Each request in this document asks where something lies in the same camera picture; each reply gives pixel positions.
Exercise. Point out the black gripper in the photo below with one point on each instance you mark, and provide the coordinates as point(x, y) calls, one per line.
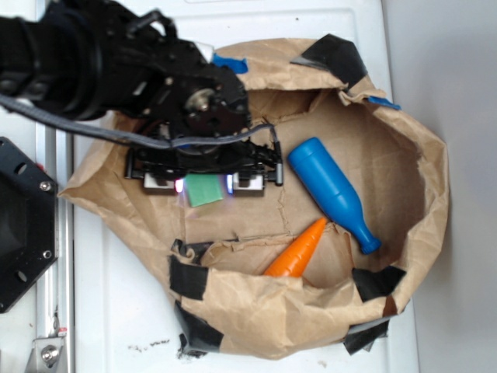
point(204, 119)

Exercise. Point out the green rectangular block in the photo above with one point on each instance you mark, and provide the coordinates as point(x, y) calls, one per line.
point(203, 189)

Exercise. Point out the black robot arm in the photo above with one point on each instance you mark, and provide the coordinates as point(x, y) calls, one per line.
point(96, 69)

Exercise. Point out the blue toy bottle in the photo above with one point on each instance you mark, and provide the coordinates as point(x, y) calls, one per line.
point(332, 191)

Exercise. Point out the orange toy carrot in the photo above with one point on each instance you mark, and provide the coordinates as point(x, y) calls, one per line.
point(293, 261)

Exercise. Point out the brown paper bag tray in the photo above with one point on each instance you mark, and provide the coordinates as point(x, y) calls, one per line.
point(329, 256)

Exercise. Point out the aluminium rail frame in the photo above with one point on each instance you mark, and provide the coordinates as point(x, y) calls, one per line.
point(54, 336)

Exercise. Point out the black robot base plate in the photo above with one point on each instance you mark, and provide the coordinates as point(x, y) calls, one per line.
point(28, 223)

